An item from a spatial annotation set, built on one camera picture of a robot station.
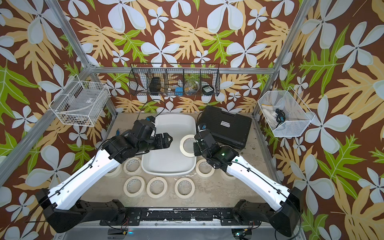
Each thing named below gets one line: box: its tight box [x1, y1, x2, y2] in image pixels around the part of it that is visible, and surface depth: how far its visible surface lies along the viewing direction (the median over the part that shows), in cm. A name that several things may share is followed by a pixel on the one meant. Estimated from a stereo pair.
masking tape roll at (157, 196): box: [146, 176, 168, 199], surface depth 82 cm
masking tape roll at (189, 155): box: [179, 134, 196, 158], surface depth 75 cm
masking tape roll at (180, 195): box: [174, 177, 196, 199], surface depth 82 cm
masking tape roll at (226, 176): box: [220, 168, 237, 181], surface depth 87 cm
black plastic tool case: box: [197, 106, 253, 150], surface depth 109 cm
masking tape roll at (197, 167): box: [195, 158, 215, 177], surface depth 88 cm
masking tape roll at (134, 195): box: [123, 175, 146, 198], surface depth 83 cm
